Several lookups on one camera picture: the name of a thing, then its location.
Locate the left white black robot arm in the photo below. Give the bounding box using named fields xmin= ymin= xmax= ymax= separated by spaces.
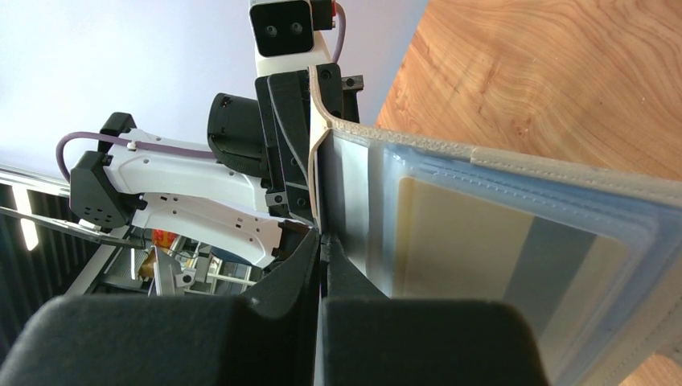
xmin=62 ymin=63 xmax=364 ymax=269

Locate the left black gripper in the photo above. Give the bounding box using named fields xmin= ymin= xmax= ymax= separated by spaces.
xmin=207 ymin=64 xmax=364 ymax=222

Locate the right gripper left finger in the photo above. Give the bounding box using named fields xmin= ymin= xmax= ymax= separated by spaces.
xmin=1 ymin=230 xmax=320 ymax=385

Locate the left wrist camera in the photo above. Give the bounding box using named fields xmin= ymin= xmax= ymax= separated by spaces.
xmin=249 ymin=1 xmax=339 ymax=77

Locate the white leather card holder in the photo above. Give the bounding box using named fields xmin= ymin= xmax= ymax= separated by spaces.
xmin=308 ymin=96 xmax=681 ymax=385

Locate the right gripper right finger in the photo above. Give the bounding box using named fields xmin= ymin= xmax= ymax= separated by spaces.
xmin=320 ymin=236 xmax=548 ymax=385

